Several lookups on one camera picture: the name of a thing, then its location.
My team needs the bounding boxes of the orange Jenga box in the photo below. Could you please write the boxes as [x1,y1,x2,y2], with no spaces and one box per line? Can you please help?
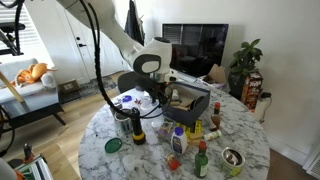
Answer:
[240,71,264,113]

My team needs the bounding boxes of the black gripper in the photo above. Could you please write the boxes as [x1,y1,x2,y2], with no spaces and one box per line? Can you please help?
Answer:
[140,80,174,106]

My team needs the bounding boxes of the clear plastic cup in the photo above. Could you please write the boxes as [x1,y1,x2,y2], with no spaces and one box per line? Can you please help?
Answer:
[140,100,166,130]

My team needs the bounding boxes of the small jar red lid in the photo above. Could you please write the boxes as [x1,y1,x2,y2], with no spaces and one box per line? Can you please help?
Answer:
[165,152,181,172]

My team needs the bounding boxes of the grey sofa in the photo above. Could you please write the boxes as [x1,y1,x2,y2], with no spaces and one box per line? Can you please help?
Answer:
[0,58,68,134]

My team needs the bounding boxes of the small cardboard box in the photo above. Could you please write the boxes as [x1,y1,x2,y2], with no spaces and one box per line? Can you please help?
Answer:
[59,79,81,94]

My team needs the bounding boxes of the green potted plant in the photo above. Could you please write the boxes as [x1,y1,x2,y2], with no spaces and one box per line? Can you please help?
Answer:
[228,38,264,99]

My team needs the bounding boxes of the cup of coffee beans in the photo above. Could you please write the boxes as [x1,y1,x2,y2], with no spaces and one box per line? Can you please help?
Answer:
[109,100,124,116]

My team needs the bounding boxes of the navy blue shoe box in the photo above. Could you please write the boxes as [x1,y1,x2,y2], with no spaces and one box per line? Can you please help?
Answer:
[163,81,211,128]

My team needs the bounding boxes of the white pouch green cap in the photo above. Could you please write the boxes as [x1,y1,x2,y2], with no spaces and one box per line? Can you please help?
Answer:
[203,129,223,142]

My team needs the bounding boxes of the black flat screen TV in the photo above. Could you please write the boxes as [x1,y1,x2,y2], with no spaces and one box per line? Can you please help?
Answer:
[161,23,230,78]

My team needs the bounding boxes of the white bottle blue cap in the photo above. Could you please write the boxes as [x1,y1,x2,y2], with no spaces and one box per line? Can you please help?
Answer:
[170,126,188,155]

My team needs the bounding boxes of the dark bottle yellow cap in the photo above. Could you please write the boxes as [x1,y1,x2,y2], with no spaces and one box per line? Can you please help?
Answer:
[128,106,147,146]

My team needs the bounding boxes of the patterned floor rug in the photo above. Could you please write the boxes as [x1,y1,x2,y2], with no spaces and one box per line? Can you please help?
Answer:
[78,75,118,99]

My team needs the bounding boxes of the green glass bottle red cap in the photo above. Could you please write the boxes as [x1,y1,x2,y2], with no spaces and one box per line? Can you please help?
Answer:
[194,140,210,179]

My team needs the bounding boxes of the open green label tin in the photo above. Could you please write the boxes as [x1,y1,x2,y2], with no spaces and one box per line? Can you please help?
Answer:
[220,147,246,178]

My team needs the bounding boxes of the brown sauce bottle red cap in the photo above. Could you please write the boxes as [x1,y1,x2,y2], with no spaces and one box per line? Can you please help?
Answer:
[209,101,222,132]

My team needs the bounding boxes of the dark grey chair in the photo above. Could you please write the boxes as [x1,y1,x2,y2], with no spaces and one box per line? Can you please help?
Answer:
[117,70,149,94]

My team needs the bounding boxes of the small white capped bottle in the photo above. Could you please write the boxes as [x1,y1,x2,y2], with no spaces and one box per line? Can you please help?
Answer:
[171,89,181,103]

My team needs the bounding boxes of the dark hanging jacket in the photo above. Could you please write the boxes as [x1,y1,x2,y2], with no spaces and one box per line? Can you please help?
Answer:
[124,0,146,46]

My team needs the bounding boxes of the white TV stand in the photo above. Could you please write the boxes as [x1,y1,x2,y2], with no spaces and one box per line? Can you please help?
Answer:
[171,68,231,91]

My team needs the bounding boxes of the white panel door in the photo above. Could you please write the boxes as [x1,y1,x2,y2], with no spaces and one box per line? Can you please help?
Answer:
[61,6,124,84]

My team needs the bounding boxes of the orange plush toy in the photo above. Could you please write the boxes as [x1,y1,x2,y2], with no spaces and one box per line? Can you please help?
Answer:
[14,62,58,86]

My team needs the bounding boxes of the green round lid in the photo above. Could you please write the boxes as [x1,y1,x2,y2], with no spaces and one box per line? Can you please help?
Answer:
[104,137,123,154]

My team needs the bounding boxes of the open metal can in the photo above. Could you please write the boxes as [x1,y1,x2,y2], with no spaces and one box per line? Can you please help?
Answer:
[114,108,134,135]

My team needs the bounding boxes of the white plug-in device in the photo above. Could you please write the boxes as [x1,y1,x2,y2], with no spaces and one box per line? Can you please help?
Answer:
[254,91,273,123]

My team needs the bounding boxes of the open cardboard box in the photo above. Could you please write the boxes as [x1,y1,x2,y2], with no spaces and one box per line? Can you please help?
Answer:
[201,63,228,86]

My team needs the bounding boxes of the purple snack packet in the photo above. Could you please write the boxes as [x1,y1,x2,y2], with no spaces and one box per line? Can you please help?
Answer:
[156,120,174,139]

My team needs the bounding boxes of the green red clamp tool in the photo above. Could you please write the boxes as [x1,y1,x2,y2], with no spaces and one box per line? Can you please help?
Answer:
[13,143,54,180]

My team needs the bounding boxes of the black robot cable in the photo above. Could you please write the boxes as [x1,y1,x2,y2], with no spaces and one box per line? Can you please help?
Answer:
[78,0,168,120]

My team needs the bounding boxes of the wooden blocks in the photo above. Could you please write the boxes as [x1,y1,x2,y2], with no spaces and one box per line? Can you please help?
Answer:
[171,99,194,113]

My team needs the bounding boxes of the black camera stand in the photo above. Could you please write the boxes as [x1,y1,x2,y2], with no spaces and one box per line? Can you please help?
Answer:
[0,21,27,57]

